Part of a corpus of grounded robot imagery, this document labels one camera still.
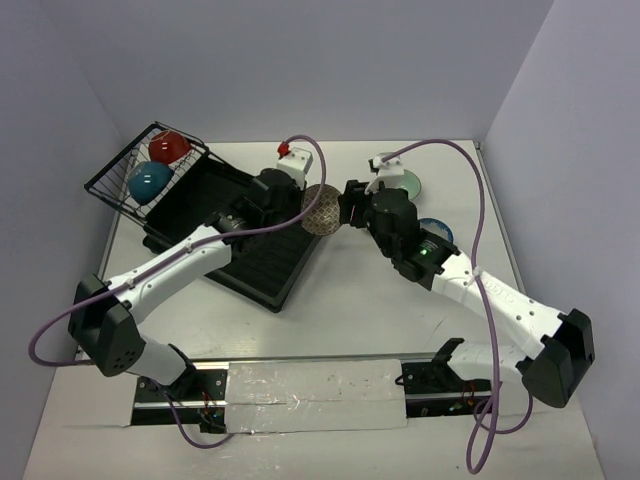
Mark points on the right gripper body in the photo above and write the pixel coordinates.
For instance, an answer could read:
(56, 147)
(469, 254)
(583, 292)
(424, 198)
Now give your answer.
(363, 211)

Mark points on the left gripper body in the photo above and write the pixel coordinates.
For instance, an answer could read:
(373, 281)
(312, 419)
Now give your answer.
(296, 201)

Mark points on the brown patterned bowl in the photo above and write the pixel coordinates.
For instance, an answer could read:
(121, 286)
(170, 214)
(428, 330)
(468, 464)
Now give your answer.
(324, 218)

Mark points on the red floral bowl white inside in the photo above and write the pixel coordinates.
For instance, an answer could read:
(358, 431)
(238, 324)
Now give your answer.
(167, 147)

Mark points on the teal bowl tan inside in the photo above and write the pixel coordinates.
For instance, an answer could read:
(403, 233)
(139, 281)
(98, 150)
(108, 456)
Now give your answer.
(147, 180)

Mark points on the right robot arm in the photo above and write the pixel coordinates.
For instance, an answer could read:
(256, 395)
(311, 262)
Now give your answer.
(551, 351)

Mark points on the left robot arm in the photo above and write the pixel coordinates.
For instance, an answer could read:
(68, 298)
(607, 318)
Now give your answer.
(107, 313)

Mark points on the mint green bowl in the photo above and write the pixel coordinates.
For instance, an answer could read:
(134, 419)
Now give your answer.
(411, 184)

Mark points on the blue floral bowl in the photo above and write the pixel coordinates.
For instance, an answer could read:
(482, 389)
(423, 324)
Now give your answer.
(435, 232)

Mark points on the black plastic drain tray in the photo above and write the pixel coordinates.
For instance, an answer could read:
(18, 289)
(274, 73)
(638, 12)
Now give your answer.
(264, 268)

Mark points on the white taped sheet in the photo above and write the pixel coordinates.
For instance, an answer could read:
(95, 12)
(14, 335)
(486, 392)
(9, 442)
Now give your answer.
(292, 397)

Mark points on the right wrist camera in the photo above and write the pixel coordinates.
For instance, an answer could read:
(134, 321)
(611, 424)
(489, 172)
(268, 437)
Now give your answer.
(387, 173)

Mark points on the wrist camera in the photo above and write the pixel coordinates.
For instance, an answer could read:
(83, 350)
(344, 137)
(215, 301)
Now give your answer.
(387, 173)
(295, 162)

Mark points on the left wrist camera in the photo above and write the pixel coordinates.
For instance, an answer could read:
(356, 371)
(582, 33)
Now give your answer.
(295, 162)

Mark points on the black wire dish rack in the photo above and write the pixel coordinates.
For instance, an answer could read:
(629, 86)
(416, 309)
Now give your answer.
(109, 185)

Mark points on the black mounting rail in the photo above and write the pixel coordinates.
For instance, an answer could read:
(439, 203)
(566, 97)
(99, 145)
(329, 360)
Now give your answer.
(430, 390)

